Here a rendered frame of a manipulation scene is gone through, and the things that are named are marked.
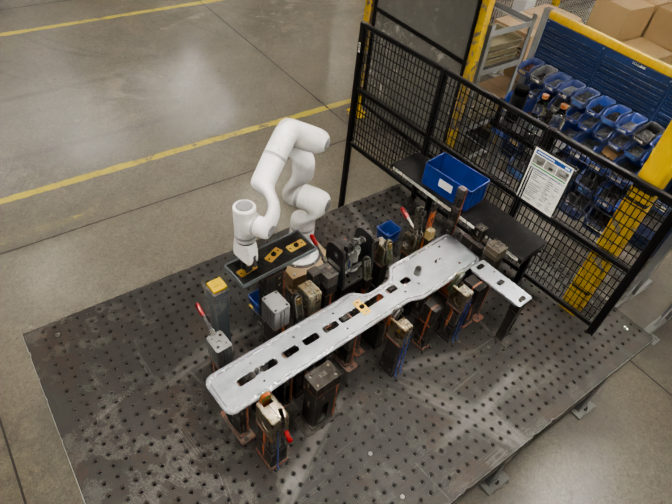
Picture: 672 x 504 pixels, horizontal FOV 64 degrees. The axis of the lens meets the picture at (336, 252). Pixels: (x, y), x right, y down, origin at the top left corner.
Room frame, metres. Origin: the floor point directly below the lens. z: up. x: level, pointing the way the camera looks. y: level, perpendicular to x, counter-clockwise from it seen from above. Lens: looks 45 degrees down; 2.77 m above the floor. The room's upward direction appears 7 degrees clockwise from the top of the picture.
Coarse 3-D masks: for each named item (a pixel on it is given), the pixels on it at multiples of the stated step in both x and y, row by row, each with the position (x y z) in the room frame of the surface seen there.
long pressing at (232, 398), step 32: (416, 256) 1.79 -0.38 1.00; (448, 256) 1.82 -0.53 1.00; (384, 288) 1.57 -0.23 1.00; (416, 288) 1.59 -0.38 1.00; (320, 320) 1.35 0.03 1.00; (352, 320) 1.37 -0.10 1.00; (256, 352) 1.16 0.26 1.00; (320, 352) 1.19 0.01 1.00; (224, 384) 1.00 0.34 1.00; (256, 384) 1.02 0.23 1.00
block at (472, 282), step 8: (464, 280) 1.70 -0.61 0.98; (472, 280) 1.70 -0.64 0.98; (472, 288) 1.66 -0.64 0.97; (480, 288) 1.66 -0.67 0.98; (472, 296) 1.65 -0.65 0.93; (480, 296) 1.67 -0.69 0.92; (472, 304) 1.64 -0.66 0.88; (464, 312) 1.66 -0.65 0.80; (472, 312) 1.67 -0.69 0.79; (464, 320) 1.64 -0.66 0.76
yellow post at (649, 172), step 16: (656, 160) 1.85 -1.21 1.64; (640, 176) 1.87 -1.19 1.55; (656, 176) 1.83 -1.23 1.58; (640, 192) 1.84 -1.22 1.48; (624, 208) 1.86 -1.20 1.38; (640, 208) 1.82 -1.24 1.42; (608, 224) 1.88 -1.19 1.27; (608, 240) 1.85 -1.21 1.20; (624, 240) 1.81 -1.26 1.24; (592, 256) 1.86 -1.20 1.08; (592, 272) 1.84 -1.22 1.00; (576, 288) 1.85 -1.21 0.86; (592, 288) 1.81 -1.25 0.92; (576, 304) 1.82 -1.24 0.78
